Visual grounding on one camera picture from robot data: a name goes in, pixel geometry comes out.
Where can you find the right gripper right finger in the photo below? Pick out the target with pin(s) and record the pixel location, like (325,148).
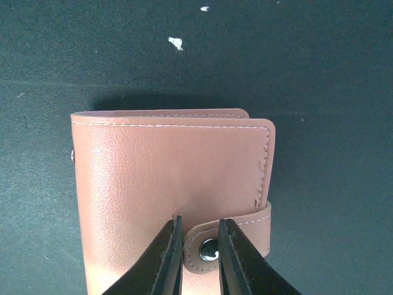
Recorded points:
(242,269)

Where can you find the pink leather card holder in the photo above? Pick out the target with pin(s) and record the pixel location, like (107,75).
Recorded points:
(135,170)

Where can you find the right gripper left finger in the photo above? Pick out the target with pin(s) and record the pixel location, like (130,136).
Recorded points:
(159,269)

